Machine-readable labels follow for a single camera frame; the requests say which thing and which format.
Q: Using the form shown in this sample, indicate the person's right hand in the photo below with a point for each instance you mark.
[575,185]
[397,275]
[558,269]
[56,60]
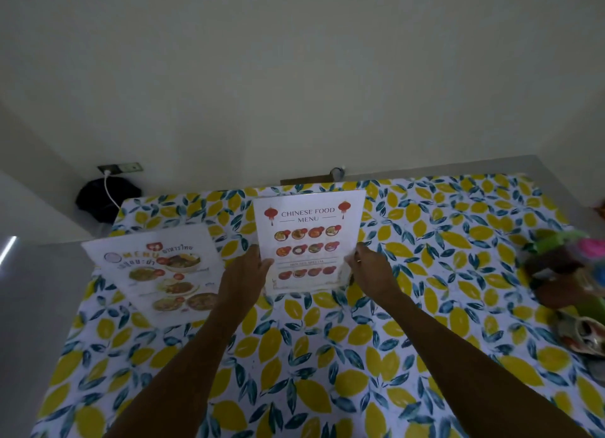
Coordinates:
[376,277]

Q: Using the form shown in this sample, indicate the person's left hand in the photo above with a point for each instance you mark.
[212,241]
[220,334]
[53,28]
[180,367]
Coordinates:
[238,284]

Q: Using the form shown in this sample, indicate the person's right thumb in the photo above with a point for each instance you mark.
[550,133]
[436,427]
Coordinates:
[350,264]

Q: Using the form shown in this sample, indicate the person's left thumb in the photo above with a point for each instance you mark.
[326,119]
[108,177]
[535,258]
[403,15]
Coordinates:
[266,264]

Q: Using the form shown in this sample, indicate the clear stand with lantern menu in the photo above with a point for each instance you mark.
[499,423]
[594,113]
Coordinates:
[309,241]

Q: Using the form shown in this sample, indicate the person's right forearm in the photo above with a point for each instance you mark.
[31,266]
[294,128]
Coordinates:
[468,381]

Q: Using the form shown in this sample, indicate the person's left forearm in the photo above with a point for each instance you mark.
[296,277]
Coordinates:
[189,371]

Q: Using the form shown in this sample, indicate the small grey round object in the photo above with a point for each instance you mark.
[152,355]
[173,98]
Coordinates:
[337,172]

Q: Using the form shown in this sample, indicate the brown wooden board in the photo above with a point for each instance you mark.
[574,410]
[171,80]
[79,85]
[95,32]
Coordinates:
[306,179]

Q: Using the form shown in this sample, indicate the lemon print tablecloth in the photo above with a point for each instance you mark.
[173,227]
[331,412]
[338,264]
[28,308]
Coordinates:
[321,357]

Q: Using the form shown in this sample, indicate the white menu sheet with food photos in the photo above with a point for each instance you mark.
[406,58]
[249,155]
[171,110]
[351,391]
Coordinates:
[160,274]

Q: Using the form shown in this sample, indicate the black bag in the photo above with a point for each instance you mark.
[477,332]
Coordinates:
[101,199]

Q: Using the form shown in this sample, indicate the green plastic toy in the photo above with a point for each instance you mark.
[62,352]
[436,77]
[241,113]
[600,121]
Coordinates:
[560,240]

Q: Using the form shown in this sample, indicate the pink plastic toy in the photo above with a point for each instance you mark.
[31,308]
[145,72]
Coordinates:
[590,263]

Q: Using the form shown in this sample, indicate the wall power socket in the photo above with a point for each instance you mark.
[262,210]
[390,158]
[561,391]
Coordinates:
[120,168]

